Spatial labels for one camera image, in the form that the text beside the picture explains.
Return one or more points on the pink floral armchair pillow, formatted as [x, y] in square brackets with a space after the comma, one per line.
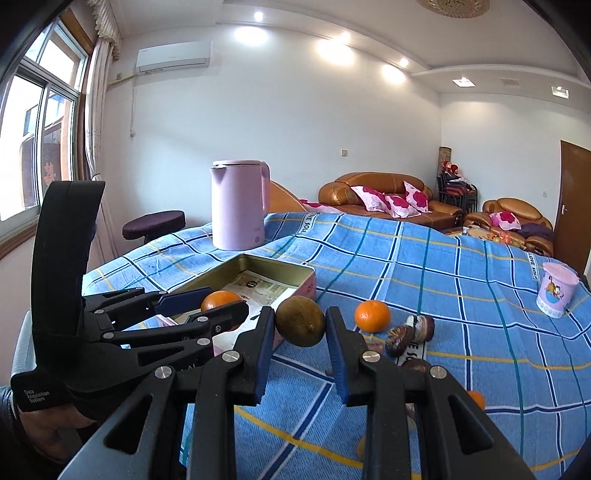
[505, 220]

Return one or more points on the brown wooden door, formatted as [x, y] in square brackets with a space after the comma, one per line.
[572, 229]

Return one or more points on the beige curtain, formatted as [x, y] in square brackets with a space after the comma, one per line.
[105, 51]

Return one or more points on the pink floral pillow left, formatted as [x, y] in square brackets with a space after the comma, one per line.
[373, 200]

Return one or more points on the brown leather armchair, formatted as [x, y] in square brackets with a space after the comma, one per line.
[536, 234]

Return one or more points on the window with frame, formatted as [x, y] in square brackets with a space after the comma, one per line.
[39, 109]

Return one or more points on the brown-green kiwi fruit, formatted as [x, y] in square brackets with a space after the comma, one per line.
[300, 321]

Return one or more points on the dark wrinkled passion fruit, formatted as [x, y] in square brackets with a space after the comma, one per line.
[398, 340]

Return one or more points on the dark purple round stool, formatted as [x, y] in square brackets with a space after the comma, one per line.
[154, 225]

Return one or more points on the dark wrinkled fruit near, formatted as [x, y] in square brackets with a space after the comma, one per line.
[417, 364]

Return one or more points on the blue plaid tablecloth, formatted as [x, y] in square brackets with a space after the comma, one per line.
[532, 370]

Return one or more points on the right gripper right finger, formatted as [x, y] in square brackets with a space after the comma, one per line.
[359, 371]

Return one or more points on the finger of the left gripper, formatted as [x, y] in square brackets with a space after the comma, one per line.
[207, 324]
[177, 303]

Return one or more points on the stacked dark chairs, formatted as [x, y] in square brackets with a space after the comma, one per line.
[455, 190]

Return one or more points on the pink metal tin box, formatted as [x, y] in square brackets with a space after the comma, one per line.
[300, 276]

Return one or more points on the brown leather chair by kettle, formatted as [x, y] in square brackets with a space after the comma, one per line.
[283, 201]

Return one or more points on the gold ceiling lamp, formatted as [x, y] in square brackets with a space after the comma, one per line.
[457, 9]

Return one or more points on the pink cartoon cup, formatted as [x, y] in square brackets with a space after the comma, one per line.
[556, 290]

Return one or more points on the pink floral pillow middle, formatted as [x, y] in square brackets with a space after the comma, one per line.
[400, 208]

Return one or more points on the orange on cloth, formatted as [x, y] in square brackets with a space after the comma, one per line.
[372, 316]

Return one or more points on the left hand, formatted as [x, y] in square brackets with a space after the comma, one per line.
[52, 433]

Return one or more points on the printed leaflet in tin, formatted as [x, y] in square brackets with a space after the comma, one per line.
[257, 290]

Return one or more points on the pink floral pillow right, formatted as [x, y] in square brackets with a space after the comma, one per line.
[418, 199]

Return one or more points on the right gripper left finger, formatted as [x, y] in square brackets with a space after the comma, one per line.
[238, 376]

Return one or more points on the white wall air conditioner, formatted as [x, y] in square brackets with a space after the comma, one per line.
[173, 56]

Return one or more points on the small orange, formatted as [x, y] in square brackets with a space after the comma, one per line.
[218, 299]

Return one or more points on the pink electric kettle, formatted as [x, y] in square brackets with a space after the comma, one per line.
[240, 200]

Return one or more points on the brown leather long sofa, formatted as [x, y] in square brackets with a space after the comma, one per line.
[340, 194]

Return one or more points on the dark striped fruit upright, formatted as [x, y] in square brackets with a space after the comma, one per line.
[422, 326]

